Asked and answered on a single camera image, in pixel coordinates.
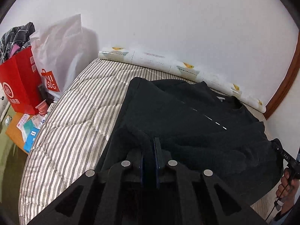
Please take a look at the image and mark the red paper shopping bag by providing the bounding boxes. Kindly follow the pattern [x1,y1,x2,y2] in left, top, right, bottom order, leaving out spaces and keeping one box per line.
[0,46,43,115]

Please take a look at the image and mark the black sweatshirt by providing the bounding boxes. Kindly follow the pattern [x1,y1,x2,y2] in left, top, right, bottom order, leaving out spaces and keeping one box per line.
[94,76,283,225]

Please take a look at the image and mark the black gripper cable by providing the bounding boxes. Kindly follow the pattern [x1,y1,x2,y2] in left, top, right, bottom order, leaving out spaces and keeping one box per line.
[264,168,296,222]

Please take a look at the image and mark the plaid grey clothing in bag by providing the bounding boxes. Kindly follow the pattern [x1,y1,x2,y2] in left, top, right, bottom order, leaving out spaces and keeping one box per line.
[1,22,35,64]

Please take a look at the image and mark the white Miniso shopping bag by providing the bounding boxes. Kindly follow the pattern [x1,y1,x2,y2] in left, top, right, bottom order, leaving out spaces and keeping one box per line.
[30,14,98,99]

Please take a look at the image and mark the striped quilted mattress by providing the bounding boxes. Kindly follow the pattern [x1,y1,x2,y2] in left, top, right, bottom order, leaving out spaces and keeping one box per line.
[18,58,270,225]

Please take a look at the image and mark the light blue fleece sleeve forearm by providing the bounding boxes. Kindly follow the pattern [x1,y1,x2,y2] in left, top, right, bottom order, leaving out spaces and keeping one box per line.
[269,200,294,225]

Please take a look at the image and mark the person's right hand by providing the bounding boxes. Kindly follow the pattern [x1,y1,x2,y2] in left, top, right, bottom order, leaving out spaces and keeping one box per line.
[276,168,299,210]

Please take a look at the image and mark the blue cardboard box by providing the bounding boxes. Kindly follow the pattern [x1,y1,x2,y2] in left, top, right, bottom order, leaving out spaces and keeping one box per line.
[24,127,40,153]

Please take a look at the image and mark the orange wooden bedside table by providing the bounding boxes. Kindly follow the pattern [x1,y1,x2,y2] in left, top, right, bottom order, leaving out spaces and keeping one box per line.
[6,113,27,154]

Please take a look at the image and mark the green bed blanket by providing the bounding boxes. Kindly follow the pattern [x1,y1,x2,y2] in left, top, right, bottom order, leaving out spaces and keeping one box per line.
[1,121,26,223]

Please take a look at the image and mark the pink small container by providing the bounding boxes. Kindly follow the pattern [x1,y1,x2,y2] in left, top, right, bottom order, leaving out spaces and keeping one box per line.
[35,100,48,116]

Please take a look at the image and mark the white medicine packets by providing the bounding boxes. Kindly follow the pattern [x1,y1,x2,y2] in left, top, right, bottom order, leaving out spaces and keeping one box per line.
[16,114,48,142]

